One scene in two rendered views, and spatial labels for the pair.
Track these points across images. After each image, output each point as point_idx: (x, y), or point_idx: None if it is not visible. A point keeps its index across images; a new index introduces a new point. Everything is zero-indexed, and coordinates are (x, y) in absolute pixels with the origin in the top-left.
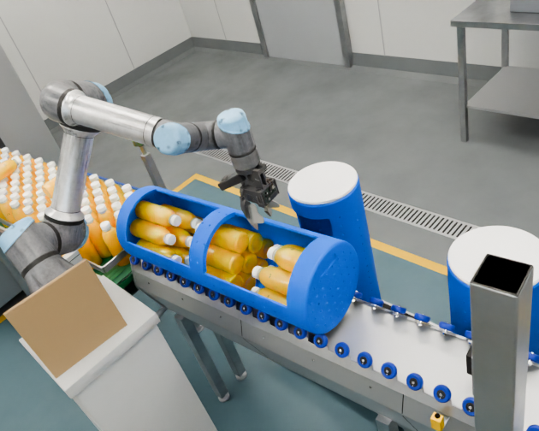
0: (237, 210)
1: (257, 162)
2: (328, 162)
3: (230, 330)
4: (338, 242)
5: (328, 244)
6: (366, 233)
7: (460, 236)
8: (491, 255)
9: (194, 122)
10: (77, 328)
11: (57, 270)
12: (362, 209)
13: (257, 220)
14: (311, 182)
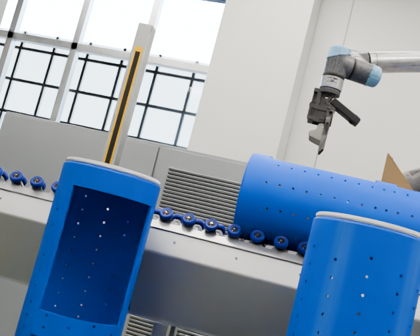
0: (379, 185)
1: (319, 85)
2: (398, 226)
3: None
4: (252, 155)
5: (257, 153)
6: (292, 315)
7: (152, 177)
8: (151, 25)
9: (360, 57)
10: None
11: (410, 170)
12: (304, 265)
13: (315, 140)
14: None
